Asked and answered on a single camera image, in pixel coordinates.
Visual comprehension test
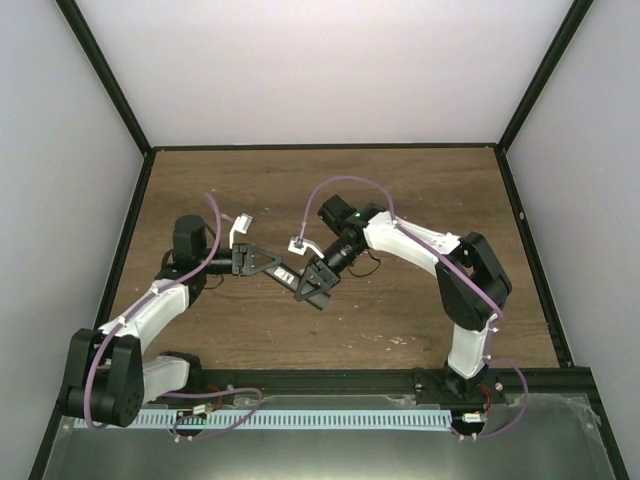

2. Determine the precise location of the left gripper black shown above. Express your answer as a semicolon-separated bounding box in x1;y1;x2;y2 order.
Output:
198;245;282;278

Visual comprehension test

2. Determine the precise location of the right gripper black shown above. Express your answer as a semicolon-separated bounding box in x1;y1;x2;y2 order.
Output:
296;238;365;299

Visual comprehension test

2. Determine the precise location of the black remote control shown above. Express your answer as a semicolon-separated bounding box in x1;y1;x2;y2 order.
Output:
263;264;330;310

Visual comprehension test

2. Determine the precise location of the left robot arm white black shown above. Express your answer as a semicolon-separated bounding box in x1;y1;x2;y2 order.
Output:
57;215;281;428

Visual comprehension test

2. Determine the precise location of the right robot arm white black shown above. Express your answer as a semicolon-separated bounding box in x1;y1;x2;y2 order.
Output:
288;195;512;403

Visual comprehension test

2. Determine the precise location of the metal front plate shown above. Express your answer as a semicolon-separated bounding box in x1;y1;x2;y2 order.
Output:
43;394;626;479

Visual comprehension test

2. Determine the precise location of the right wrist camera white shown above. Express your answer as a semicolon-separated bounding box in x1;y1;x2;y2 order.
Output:
287;237;324;258

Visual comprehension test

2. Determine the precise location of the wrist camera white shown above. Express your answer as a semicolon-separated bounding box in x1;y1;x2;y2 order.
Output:
287;237;324;258
228;213;253;246

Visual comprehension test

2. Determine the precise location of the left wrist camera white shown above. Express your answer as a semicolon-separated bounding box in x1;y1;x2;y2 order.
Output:
228;213;253;246

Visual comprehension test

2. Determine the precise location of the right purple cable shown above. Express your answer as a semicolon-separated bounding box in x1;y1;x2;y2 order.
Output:
298;175;531;441

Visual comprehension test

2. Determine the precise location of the purple cable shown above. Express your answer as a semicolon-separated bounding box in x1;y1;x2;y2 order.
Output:
83;193;265;444
298;175;531;441

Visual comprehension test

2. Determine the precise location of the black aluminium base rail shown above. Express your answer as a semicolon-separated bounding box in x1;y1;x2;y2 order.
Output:
144;367;591;405

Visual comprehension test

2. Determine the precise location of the light blue slotted cable duct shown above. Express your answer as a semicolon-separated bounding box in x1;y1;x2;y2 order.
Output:
73;409;454;431

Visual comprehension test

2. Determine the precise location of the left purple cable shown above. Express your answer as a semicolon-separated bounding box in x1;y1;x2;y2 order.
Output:
83;193;265;444

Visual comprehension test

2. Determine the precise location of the black frame post left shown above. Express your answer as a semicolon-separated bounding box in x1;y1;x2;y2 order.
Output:
55;0;152;157

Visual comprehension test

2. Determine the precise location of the black frame post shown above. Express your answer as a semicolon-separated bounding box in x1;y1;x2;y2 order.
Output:
55;0;152;157
497;0;594;151

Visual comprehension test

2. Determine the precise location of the black frame post right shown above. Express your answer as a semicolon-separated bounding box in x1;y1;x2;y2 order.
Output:
497;0;594;151

